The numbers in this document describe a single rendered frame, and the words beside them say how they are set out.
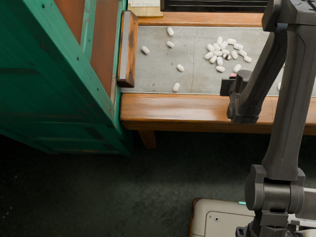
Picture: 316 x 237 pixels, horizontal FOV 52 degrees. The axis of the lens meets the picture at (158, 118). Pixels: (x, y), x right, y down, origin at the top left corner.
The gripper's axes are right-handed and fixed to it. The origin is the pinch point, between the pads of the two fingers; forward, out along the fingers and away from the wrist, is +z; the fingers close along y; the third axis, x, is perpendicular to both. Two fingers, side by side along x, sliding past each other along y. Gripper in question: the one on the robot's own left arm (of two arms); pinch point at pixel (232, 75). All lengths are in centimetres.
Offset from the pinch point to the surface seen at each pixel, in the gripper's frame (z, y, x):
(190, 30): 26.9, 15.0, -6.8
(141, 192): 25, 38, 92
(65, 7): -40, 44, -35
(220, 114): -3.0, 3.0, 14.8
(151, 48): 20.1, 31.0, -1.0
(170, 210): 17, 20, 98
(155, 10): 29.7, 29.7, -13.8
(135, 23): 19.7, 37.2, -11.7
